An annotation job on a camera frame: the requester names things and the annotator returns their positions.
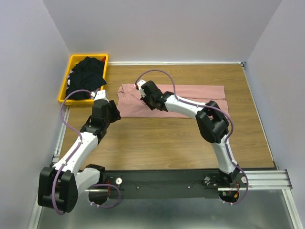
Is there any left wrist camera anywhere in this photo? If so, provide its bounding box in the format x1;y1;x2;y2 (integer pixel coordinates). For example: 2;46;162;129
90;89;109;102

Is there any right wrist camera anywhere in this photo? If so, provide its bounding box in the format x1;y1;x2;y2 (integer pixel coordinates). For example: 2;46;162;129
135;80;159;98

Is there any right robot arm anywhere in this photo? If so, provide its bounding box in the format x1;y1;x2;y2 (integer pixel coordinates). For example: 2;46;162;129
140;90;240;187

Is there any pink t shirt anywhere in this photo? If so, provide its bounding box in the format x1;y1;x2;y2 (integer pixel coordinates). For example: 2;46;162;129
117;83;229;119

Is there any black t shirt in bin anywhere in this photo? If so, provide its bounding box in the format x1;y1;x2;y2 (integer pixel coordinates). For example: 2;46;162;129
65;57;107;97

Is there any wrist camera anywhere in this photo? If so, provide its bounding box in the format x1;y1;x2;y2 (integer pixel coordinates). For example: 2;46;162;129
90;89;109;102
135;80;159;98

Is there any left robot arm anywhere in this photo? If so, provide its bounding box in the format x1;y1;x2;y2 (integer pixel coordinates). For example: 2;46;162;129
37;99;121;215

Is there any aluminium frame rail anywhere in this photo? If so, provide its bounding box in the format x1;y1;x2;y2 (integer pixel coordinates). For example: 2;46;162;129
26;104;86;229

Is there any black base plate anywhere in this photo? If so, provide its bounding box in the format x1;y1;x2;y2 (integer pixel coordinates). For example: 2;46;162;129
89;169;246;200

